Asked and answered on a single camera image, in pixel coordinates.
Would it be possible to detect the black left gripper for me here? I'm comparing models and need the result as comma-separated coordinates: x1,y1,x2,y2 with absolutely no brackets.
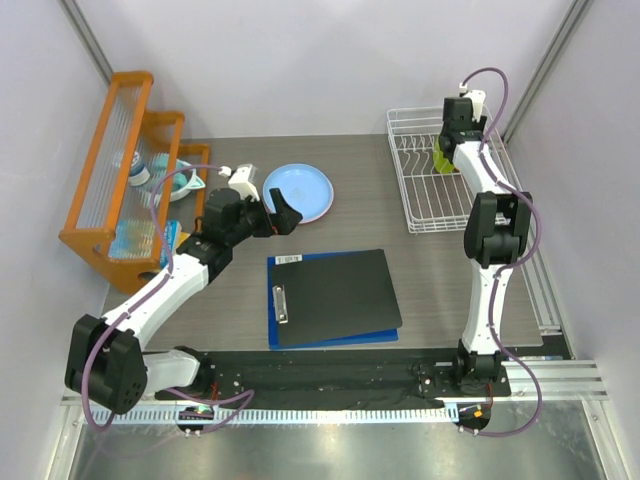
226,189,301,247

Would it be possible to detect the blue plate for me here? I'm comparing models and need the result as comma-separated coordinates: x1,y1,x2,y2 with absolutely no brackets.
262,163,335,214

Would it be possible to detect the green plate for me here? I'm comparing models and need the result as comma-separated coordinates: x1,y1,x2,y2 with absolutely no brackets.
433,136,457,175

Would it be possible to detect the pink plate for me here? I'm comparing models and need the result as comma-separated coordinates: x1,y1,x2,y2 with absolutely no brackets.
300,208,329,224

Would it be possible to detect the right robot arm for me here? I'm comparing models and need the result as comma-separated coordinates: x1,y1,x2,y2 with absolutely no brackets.
438,90,531,395

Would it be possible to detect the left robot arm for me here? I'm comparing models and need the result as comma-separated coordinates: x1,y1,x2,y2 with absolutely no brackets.
64,188,302,415

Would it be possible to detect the orange wooden shelf rack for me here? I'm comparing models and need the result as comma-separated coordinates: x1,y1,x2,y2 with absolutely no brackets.
59,71,210,294

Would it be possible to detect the black clipboard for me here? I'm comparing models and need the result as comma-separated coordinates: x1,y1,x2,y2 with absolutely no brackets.
268,248,404,348

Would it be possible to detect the white and teal bowl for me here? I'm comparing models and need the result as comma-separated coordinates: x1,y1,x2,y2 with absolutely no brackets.
150,155,206,202

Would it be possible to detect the teal scrub brush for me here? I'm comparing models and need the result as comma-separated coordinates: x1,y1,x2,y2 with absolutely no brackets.
140,153,169,208

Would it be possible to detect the small white blue jar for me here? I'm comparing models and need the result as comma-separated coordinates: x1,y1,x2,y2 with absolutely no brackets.
128,151,150,187

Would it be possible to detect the blue folder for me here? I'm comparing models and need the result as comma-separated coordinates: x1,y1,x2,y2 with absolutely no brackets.
265,249,400,351

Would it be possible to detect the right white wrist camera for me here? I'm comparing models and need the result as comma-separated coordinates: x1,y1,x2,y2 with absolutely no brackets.
458,82,486,122

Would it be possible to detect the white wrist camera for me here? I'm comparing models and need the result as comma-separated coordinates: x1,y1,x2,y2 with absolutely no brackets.
218,164,260,201
458,82,486,122

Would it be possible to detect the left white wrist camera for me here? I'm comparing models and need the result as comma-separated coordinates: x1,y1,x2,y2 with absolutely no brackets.
218,164,260,201

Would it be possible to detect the white wire dish rack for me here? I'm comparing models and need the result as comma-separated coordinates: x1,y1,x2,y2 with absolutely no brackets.
385,104,526,235

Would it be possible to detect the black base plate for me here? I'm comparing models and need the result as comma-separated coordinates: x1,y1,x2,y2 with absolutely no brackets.
184,349,511,411

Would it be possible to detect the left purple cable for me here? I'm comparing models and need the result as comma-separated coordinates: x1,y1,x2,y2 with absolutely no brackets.
81,164,257,434

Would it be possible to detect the aluminium frame rail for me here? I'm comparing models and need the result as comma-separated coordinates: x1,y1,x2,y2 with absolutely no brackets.
90,357,608,429

